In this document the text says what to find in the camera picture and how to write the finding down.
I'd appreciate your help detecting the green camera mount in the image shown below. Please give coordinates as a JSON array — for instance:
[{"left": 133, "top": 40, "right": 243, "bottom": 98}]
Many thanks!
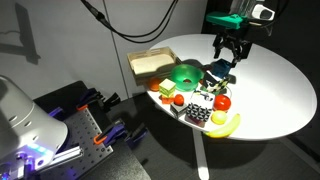
[{"left": 205, "top": 11, "right": 250, "bottom": 30}]

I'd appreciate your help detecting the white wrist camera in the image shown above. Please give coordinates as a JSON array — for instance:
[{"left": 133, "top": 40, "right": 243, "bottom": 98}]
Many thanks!
[{"left": 251, "top": 3, "right": 276, "bottom": 22}]

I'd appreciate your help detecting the green yellow striped cube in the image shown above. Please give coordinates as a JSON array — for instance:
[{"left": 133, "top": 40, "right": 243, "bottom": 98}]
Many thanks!
[{"left": 158, "top": 78, "right": 177, "bottom": 99}]

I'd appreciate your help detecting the perforated metal board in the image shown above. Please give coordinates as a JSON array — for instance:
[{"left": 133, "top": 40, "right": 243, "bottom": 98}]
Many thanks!
[{"left": 39, "top": 106, "right": 114, "bottom": 180}]

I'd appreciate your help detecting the blue block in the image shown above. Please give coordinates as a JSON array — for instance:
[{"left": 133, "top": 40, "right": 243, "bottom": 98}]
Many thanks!
[{"left": 211, "top": 59, "right": 233, "bottom": 80}]

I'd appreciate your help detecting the small red tomato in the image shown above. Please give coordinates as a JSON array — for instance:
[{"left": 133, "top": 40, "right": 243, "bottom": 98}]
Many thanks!
[{"left": 173, "top": 94, "right": 186, "bottom": 107}]

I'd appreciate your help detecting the purple orange bar clamp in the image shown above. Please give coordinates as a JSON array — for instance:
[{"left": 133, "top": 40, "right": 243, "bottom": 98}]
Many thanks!
[
  {"left": 75, "top": 88, "right": 121, "bottom": 113},
  {"left": 93, "top": 121, "right": 149, "bottom": 148}
]

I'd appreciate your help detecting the wooden tray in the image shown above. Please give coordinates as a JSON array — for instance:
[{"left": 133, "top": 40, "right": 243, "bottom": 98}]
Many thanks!
[{"left": 126, "top": 46, "right": 183, "bottom": 87}]

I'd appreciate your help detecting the black white grey cube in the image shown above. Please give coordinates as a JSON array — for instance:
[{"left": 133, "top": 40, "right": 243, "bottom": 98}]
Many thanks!
[{"left": 169, "top": 102, "right": 189, "bottom": 120}]

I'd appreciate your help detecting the green bowl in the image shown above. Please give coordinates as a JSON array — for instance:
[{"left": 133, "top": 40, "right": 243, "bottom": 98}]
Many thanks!
[{"left": 170, "top": 64, "right": 204, "bottom": 92}]

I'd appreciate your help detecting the white picture cube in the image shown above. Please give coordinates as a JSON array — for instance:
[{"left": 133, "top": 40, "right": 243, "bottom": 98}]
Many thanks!
[{"left": 189, "top": 89, "right": 217, "bottom": 110}]

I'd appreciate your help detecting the yellow lemon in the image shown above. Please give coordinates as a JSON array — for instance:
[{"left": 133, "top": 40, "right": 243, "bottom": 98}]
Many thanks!
[{"left": 210, "top": 110, "right": 228, "bottom": 126}]

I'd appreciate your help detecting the orange fruit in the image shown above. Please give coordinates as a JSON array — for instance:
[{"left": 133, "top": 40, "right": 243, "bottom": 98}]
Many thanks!
[{"left": 148, "top": 77, "right": 163, "bottom": 93}]

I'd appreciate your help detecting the black yellow checkered cube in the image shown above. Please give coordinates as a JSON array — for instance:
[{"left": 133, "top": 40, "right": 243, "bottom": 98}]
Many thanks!
[{"left": 201, "top": 71, "right": 230, "bottom": 96}]

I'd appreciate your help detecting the black robot stand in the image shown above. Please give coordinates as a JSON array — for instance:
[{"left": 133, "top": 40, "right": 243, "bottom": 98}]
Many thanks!
[{"left": 33, "top": 79, "right": 153, "bottom": 180}]

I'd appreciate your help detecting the black cable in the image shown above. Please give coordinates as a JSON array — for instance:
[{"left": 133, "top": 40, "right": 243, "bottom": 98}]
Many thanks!
[{"left": 79, "top": 0, "right": 179, "bottom": 44}]

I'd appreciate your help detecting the white table leg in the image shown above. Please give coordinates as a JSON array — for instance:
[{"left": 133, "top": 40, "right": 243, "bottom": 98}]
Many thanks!
[{"left": 191, "top": 128, "right": 210, "bottom": 180}]

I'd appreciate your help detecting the yellow banana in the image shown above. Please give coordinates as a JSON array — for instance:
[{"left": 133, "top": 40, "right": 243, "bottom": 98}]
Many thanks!
[{"left": 204, "top": 113, "right": 242, "bottom": 139}]

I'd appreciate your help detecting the black white patterned cube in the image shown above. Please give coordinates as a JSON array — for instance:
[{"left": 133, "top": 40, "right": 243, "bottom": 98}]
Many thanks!
[{"left": 184, "top": 102, "right": 213, "bottom": 129}]

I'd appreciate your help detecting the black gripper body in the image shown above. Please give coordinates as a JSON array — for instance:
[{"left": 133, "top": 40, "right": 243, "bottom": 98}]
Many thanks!
[{"left": 218, "top": 27, "right": 250, "bottom": 46}]

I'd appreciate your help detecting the aluminium extrusion rail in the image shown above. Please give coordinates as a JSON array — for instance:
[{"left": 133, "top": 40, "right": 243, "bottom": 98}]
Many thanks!
[
  {"left": 46, "top": 145, "right": 84, "bottom": 168},
  {"left": 48, "top": 106, "right": 65, "bottom": 120}
]

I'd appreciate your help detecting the small flat red block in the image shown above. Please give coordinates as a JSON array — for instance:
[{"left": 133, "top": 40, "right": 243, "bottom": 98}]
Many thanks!
[{"left": 159, "top": 94, "right": 176, "bottom": 105}]

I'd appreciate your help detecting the red apple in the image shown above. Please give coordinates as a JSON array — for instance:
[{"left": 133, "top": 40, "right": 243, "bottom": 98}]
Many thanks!
[{"left": 213, "top": 94, "right": 232, "bottom": 113}]

